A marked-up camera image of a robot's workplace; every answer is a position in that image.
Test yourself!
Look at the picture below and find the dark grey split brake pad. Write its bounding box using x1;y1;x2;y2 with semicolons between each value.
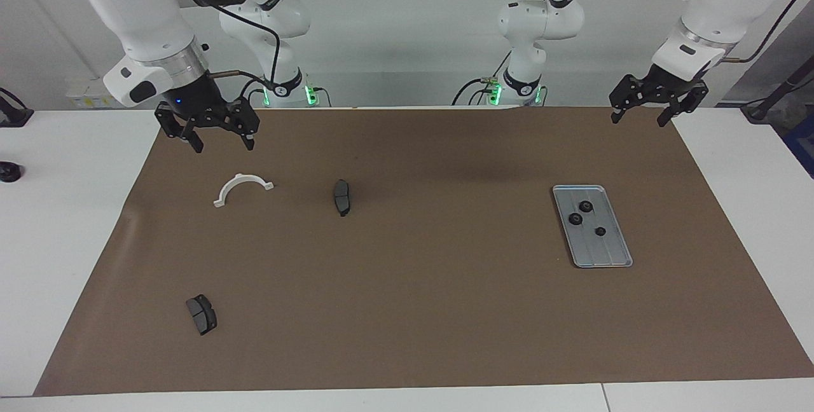
186;294;218;336

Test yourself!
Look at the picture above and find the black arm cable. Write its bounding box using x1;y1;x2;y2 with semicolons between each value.
572;0;811;64
162;0;284;101

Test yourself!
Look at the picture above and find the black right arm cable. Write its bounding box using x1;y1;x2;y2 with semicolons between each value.
162;0;284;101

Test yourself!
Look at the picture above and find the black pole stand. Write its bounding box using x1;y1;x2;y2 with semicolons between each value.
741;59;814;123

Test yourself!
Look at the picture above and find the white box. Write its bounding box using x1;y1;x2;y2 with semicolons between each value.
66;77;121;109

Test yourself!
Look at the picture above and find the dark grey single brake pad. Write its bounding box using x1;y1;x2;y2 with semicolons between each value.
333;179;352;217

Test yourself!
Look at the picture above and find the blue crate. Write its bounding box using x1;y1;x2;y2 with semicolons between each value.
781;126;814;179

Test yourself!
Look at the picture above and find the white half ring clamp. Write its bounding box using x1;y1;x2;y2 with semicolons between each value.
213;172;275;209

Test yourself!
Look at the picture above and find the silver metal tray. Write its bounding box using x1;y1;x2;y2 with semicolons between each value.
552;184;634;269

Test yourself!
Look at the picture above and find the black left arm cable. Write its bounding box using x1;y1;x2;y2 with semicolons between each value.
572;0;811;64

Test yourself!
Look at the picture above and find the brown paper table mat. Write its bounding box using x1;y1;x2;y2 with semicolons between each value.
33;106;814;397

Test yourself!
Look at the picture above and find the black base cable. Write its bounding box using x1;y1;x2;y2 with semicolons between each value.
452;50;513;106

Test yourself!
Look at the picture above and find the black clamp mount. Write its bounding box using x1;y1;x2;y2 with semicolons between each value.
0;88;34;128

